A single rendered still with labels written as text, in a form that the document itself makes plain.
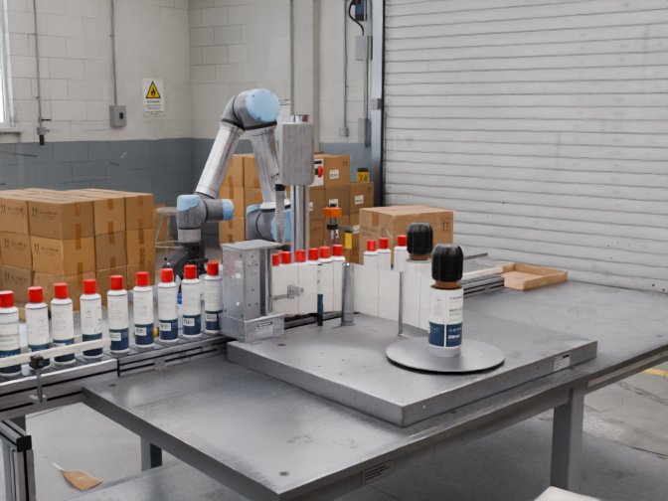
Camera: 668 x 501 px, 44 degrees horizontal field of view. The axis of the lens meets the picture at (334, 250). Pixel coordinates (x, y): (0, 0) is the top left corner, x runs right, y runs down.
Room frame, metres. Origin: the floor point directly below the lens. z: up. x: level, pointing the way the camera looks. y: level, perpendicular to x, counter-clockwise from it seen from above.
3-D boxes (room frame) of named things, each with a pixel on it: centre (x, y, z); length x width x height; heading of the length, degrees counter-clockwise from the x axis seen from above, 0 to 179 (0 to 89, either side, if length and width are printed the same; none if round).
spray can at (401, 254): (2.86, -0.24, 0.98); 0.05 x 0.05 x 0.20
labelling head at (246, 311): (2.31, 0.24, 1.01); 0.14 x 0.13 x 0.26; 132
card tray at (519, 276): (3.33, -0.76, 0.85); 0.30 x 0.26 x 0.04; 132
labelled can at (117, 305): (2.13, 0.57, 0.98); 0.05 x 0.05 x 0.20
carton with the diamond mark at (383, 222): (3.35, -0.29, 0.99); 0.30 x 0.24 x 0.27; 121
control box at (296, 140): (2.65, 0.12, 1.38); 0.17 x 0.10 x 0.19; 7
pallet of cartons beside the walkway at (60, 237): (6.17, 2.04, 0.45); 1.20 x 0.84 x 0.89; 54
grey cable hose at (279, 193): (2.62, 0.17, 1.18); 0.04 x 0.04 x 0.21
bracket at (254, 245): (2.30, 0.23, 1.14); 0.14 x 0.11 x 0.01; 132
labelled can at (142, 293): (2.18, 0.51, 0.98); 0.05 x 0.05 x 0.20
